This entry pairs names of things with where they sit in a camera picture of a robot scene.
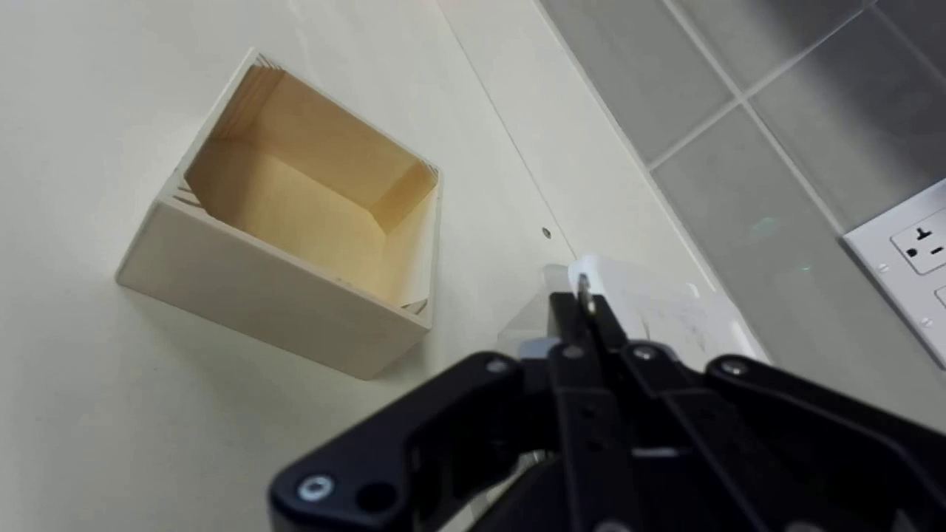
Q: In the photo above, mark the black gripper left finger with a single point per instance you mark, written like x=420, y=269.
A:
x=416, y=431

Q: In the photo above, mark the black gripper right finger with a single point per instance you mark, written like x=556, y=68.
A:
x=771, y=443

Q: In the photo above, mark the small open wooden box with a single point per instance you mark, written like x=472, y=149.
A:
x=246, y=284

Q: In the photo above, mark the white wall outlet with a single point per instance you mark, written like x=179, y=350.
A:
x=913, y=254

